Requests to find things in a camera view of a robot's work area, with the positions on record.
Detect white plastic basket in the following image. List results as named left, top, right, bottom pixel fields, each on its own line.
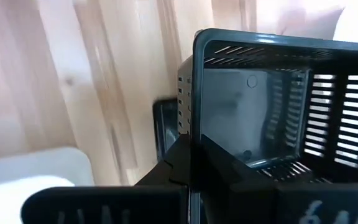
left=255, top=0, right=358, bottom=45
left=0, top=146, right=95, bottom=224

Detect black slotted plastic basket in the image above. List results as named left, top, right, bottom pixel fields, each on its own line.
left=177, top=27, right=358, bottom=185

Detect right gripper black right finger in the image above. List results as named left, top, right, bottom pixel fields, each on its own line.
left=200, top=133, right=358, bottom=224

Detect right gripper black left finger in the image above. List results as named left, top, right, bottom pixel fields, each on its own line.
left=20, top=133, right=193, bottom=224

